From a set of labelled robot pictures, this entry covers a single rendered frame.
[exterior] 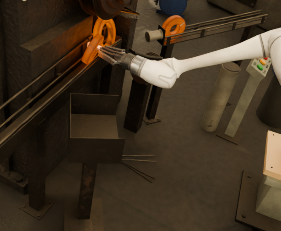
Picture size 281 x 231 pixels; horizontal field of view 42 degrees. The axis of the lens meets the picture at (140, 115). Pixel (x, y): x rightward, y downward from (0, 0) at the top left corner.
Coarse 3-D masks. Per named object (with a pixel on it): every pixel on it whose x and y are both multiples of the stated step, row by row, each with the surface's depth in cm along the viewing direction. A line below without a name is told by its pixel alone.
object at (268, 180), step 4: (268, 176) 187; (264, 180) 189; (268, 180) 186; (272, 180) 186; (276, 180) 186; (280, 180) 187; (268, 184) 188; (272, 184) 187; (276, 184) 186; (280, 184) 185; (280, 188) 187
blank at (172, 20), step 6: (168, 18) 210; (174, 18) 209; (180, 18) 212; (168, 24) 210; (174, 24) 212; (180, 24) 215; (168, 30) 213; (174, 30) 219; (180, 30) 218; (174, 36) 218
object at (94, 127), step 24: (72, 96) 153; (96, 96) 154; (72, 120) 156; (96, 120) 159; (72, 144) 135; (96, 144) 136; (120, 144) 138; (96, 168) 164; (72, 216) 189; (96, 216) 192
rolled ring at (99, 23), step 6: (96, 24) 179; (102, 24) 180; (108, 24) 188; (114, 24) 191; (96, 30) 178; (108, 30) 191; (114, 30) 192; (108, 36) 192; (114, 36) 193; (108, 42) 191
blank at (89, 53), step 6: (96, 36) 168; (102, 36) 170; (90, 42) 166; (96, 42) 166; (102, 42) 177; (90, 48) 166; (96, 48) 170; (84, 54) 167; (90, 54) 167; (84, 60) 170; (90, 60) 175
